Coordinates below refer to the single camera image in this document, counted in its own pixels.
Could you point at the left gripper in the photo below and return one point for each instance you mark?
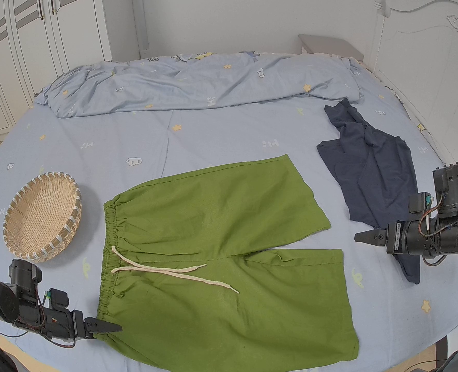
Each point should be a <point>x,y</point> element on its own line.
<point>62,324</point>

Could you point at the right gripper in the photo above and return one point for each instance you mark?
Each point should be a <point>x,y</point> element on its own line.
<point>409,238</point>

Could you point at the green shorts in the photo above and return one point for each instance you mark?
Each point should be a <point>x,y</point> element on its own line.
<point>213,215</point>

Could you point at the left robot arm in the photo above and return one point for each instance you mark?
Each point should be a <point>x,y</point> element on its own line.
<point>8,302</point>

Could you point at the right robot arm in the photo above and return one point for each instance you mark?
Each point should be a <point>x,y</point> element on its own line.
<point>452,184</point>

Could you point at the dark blue garment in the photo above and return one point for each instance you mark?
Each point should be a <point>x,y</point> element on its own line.
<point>376,169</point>

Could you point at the round woven basket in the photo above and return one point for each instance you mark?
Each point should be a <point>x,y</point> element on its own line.
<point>39,207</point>

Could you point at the bed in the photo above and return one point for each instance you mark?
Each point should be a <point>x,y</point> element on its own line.
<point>213,138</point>

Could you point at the grey bedside table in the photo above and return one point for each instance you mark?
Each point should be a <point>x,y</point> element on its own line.
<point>326,45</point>

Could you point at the pale blue quilt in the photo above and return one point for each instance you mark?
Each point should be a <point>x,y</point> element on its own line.
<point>213,83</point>

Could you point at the white wardrobe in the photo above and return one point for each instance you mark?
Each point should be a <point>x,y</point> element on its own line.
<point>27,52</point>

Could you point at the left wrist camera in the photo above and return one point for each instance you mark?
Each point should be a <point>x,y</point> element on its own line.
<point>59,298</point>

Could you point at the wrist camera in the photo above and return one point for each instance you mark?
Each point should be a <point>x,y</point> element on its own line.
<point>59,298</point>
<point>417,204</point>

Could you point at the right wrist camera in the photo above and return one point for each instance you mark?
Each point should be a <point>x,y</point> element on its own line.
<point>417,204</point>

